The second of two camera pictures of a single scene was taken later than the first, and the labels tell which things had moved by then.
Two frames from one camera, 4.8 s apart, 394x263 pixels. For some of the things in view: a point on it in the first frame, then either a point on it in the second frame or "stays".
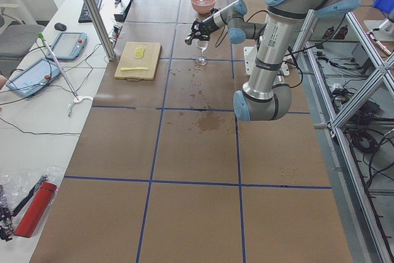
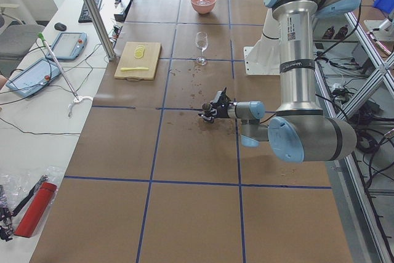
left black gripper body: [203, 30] to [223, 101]
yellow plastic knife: [133, 68] stays
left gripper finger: [197, 29] to [208, 117]
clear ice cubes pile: [203, 2] stays
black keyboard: [85, 16] stays
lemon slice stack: [138, 52] stays
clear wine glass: [202, 45] stays
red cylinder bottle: [36, 209] stays
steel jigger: [188, 40] to [206, 108]
